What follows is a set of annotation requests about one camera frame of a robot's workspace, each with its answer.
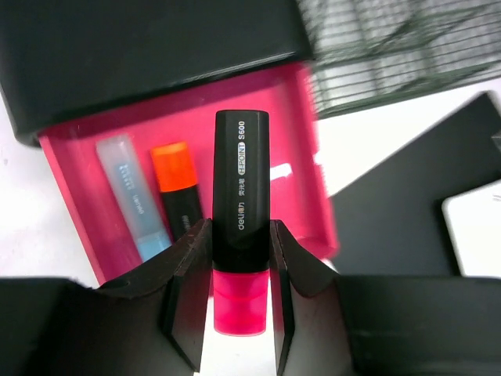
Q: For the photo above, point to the black orange highlighter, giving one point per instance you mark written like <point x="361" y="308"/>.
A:
<point x="177" y="182"/>

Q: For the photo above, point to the green wire mesh organizer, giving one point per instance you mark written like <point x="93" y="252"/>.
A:
<point x="374" y="53"/>

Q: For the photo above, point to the black clipboard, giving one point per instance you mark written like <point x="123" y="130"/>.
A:
<point x="390" y="221"/>

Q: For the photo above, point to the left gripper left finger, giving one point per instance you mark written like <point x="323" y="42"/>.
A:
<point x="149" y="321"/>

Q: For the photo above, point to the black drawer cabinet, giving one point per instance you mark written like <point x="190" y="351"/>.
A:
<point x="62" y="60"/>

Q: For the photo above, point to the light blue highlighter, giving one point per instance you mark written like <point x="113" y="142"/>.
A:
<point x="135" y="200"/>

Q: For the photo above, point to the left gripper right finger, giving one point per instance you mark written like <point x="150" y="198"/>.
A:
<point x="330" y="324"/>

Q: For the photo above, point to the black pink highlighter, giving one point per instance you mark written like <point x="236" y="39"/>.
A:
<point x="240" y="221"/>

